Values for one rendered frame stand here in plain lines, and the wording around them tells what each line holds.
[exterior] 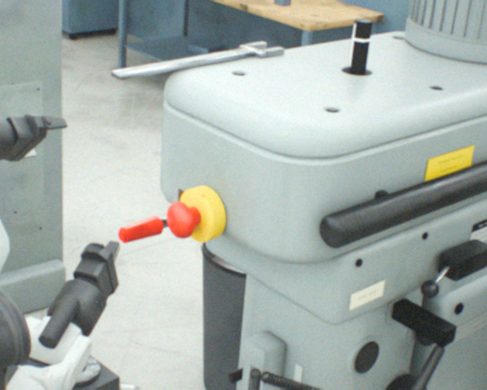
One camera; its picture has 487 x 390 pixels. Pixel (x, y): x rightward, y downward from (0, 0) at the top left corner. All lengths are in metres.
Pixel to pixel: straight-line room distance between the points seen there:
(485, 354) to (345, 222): 0.54
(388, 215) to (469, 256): 0.23
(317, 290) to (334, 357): 0.13
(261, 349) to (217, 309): 2.22
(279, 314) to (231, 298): 2.14
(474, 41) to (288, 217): 0.40
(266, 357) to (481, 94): 0.41
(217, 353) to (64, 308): 1.94
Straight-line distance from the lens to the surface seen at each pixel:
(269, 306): 1.15
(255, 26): 7.42
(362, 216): 0.90
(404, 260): 1.08
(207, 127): 0.95
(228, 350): 3.41
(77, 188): 5.34
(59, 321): 1.55
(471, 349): 1.33
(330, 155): 0.88
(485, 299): 1.29
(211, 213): 0.94
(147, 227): 1.05
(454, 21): 1.18
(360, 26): 1.06
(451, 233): 1.14
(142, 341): 3.92
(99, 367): 1.79
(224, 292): 3.28
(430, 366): 1.08
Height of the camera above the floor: 2.18
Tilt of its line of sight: 24 degrees down
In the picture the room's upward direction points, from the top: 5 degrees clockwise
